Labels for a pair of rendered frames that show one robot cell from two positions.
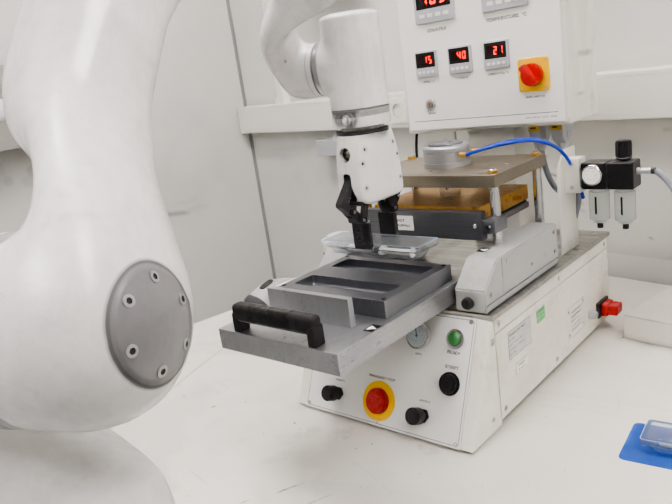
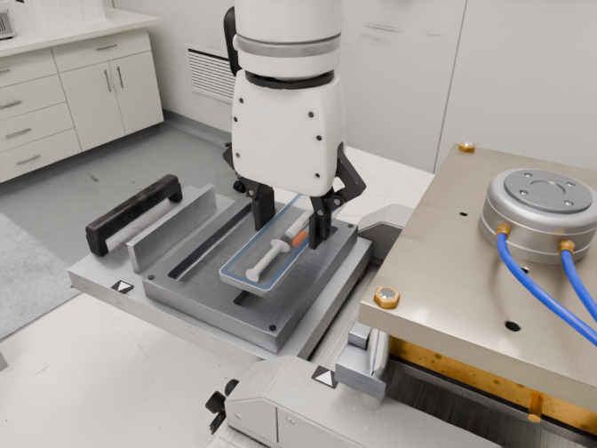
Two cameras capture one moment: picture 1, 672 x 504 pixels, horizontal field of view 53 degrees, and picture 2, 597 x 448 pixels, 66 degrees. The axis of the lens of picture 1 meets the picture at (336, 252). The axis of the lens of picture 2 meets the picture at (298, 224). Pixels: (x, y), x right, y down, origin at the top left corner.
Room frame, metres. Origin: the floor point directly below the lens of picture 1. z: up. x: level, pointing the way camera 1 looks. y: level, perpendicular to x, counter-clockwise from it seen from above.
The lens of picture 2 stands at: (0.90, -0.44, 1.32)
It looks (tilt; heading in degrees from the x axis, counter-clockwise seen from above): 35 degrees down; 75
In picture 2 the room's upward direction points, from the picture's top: straight up
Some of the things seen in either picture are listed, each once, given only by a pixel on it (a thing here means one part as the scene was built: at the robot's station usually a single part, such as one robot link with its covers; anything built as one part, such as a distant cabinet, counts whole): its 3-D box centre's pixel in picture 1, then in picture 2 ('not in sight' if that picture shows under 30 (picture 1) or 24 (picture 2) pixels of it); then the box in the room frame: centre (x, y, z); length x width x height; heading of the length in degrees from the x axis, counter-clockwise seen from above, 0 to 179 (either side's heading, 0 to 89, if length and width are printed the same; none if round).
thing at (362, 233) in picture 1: (356, 228); (254, 196); (0.96, -0.03, 1.07); 0.03 x 0.03 x 0.07; 47
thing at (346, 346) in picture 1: (345, 301); (226, 253); (0.92, 0.00, 0.97); 0.30 x 0.22 x 0.08; 137
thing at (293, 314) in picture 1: (275, 323); (138, 211); (0.82, 0.09, 0.99); 0.15 x 0.02 x 0.04; 47
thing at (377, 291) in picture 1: (364, 283); (258, 258); (0.96, -0.04, 0.98); 0.20 x 0.17 x 0.03; 47
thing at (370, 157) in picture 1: (367, 161); (290, 122); (0.99, -0.06, 1.16); 0.10 x 0.08 x 0.11; 137
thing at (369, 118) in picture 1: (360, 118); (286, 50); (0.99, -0.06, 1.22); 0.09 x 0.08 x 0.03; 137
